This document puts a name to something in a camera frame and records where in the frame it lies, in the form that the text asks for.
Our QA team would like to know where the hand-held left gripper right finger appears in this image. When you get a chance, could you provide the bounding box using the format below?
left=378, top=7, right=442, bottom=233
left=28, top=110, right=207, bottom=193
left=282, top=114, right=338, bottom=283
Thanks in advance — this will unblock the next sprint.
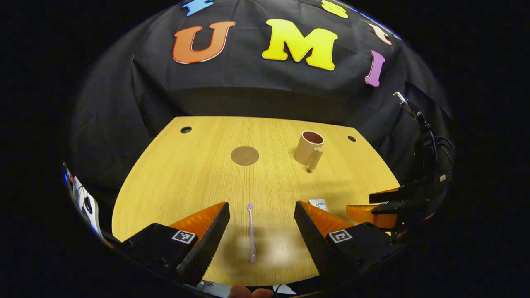
left=294, top=201, right=408, bottom=286

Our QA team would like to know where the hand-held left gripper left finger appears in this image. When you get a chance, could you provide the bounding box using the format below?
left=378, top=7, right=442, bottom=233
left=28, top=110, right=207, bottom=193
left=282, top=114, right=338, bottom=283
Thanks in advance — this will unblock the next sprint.
left=120, top=202, right=231, bottom=287

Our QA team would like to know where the pink toothbrush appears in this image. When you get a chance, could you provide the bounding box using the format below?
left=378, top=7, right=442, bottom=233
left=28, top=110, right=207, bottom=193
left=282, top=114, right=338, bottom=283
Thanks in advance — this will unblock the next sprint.
left=247, top=202, right=258, bottom=264

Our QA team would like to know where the beige cup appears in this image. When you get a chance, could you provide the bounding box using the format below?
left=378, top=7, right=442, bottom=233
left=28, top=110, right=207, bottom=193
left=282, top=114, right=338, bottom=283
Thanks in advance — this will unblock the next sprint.
left=294, top=130, right=325, bottom=171

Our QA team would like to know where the brown round coaster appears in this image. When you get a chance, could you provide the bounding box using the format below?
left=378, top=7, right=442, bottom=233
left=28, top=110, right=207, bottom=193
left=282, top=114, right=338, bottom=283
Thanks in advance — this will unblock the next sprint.
left=231, top=146, right=260, bottom=166

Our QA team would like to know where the wooden desktop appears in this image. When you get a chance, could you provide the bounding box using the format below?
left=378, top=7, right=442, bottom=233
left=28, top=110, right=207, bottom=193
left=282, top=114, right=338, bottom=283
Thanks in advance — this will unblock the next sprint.
left=111, top=116, right=401, bottom=287

